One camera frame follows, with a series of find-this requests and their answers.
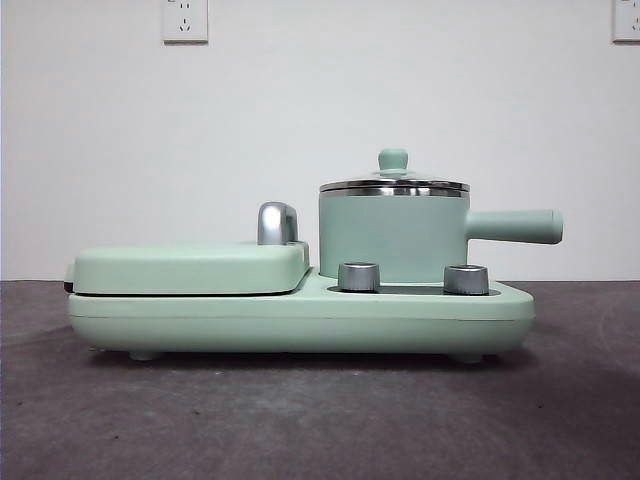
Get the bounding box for glass lid with green knob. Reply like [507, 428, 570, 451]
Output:
[318, 146, 471, 195]

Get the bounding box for silver control dial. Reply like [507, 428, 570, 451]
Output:
[443, 263, 490, 295]
[337, 260, 381, 292]

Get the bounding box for mint green breakfast machine base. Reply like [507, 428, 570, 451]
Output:
[67, 267, 535, 362]

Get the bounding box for mint green griddle cover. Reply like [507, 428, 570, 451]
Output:
[63, 238, 314, 296]

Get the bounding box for chrome cover handle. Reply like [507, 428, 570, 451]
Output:
[256, 200, 301, 246]

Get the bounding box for mint green pot with handle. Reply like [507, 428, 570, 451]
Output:
[317, 187, 565, 284]

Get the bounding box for white wall socket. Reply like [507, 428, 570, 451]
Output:
[160, 0, 209, 44]
[612, 0, 640, 44]

